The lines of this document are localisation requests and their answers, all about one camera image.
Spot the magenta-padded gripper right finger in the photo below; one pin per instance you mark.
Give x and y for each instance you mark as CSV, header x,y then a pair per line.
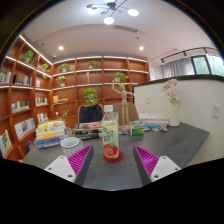
x,y
160,166

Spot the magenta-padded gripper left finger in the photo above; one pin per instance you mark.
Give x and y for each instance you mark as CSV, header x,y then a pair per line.
x,y
63,166

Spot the clear drink bottle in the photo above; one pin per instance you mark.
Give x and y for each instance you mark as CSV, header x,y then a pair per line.
x,y
110,136

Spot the white cup, black lattice print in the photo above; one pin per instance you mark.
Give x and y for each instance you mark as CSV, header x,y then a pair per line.
x,y
70,146

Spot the stack of colourful books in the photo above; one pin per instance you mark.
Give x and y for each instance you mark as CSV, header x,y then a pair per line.
x,y
50,133

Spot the stack of dark books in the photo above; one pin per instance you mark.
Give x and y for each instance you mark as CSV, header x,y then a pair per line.
x,y
86,130

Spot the green and white box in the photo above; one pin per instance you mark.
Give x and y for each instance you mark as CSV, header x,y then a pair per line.
x,y
137,128

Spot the stack of white books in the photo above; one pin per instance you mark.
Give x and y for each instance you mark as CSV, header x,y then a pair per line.
x,y
153,118

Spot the white vase with pale flowers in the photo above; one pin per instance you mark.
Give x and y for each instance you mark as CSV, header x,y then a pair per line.
x,y
173,113

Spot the dark office chair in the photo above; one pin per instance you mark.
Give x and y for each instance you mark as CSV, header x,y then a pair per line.
x,y
90,113

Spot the tan chair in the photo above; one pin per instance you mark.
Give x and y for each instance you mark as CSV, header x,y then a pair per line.
x,y
132,111

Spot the wooden artist mannequin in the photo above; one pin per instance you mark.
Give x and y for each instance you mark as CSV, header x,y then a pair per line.
x,y
124,103

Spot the grey curtain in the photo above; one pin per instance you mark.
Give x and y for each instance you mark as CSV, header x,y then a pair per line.
x,y
178,68

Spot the window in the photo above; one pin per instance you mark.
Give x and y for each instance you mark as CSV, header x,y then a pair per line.
x,y
208,65

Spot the black ceiling track light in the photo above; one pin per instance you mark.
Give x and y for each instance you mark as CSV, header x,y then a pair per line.
x,y
186,52

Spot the round recessed ceiling light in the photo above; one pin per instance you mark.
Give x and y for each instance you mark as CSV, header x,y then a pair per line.
x,y
141,48
61,48

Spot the ceiling air vent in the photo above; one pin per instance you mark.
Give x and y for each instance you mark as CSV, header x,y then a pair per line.
x,y
126,28

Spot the branched ceiling lamp, round lights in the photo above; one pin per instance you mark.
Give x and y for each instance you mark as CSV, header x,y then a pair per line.
x,y
110,10

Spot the wooden wall shelf unit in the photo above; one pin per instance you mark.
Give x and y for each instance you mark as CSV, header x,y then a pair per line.
x,y
26,100

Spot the white wall outlet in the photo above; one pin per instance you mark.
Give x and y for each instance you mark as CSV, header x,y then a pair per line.
x,y
216,110

